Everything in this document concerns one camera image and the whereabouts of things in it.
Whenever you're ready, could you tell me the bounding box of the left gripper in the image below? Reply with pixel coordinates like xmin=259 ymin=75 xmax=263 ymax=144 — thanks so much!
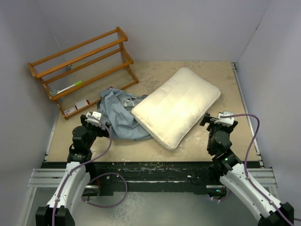
xmin=80 ymin=115 xmax=110 ymax=149

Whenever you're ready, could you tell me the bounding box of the grey striped pillowcase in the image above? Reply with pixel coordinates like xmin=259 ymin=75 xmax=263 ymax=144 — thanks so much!
xmin=97 ymin=88 xmax=152 ymax=140

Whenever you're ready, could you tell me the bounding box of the cream pillow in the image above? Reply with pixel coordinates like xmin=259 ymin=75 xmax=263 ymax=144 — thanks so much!
xmin=131 ymin=67 xmax=221 ymax=151

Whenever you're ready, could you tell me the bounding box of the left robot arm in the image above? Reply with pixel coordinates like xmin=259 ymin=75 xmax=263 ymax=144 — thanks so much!
xmin=35 ymin=111 xmax=112 ymax=226

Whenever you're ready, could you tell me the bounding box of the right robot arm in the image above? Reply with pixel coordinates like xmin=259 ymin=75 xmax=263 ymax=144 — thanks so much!
xmin=200 ymin=111 xmax=294 ymax=226

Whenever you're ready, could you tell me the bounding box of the flat red white box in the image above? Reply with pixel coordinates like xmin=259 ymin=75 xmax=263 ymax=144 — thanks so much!
xmin=63 ymin=106 xmax=77 ymax=116

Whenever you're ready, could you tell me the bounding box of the green marker pen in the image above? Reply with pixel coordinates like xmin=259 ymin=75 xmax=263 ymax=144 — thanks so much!
xmin=56 ymin=81 xmax=82 ymax=94

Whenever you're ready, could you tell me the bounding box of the wooden shelf rack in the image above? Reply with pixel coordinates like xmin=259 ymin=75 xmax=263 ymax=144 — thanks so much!
xmin=27 ymin=26 xmax=139 ymax=120

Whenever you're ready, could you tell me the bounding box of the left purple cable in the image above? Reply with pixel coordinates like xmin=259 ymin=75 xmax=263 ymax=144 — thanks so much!
xmin=52 ymin=121 xmax=128 ymax=226

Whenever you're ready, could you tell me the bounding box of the purple cable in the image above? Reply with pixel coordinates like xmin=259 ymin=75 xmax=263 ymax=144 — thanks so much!
xmin=220 ymin=113 xmax=294 ymax=226
xmin=52 ymin=121 xmax=128 ymax=226

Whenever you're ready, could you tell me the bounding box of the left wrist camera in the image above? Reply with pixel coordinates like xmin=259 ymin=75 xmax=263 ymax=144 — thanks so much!
xmin=85 ymin=111 xmax=102 ymax=127

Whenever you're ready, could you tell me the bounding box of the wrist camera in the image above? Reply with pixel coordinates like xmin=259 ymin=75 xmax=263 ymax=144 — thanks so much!
xmin=85 ymin=111 xmax=102 ymax=127
xmin=214 ymin=111 xmax=234 ymax=127

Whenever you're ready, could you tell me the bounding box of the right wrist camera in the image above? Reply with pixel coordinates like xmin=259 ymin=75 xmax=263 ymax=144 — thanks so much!
xmin=214 ymin=111 xmax=234 ymax=127

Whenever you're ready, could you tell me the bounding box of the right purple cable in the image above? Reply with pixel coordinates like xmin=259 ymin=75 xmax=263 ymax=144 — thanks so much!
xmin=220 ymin=113 xmax=294 ymax=226

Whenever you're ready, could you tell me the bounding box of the left aluminium frame rail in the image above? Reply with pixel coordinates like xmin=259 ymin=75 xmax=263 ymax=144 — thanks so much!
xmin=28 ymin=169 xmax=66 ymax=188

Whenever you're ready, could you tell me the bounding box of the aluminium frame rail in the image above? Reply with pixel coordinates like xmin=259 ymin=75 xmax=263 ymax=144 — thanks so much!
xmin=28 ymin=169 xmax=66 ymax=188
xmin=248 ymin=168 xmax=277 ymax=187

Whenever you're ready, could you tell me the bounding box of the right aluminium frame rail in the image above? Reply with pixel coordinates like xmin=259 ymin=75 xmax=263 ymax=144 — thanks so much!
xmin=248 ymin=168 xmax=277 ymax=187

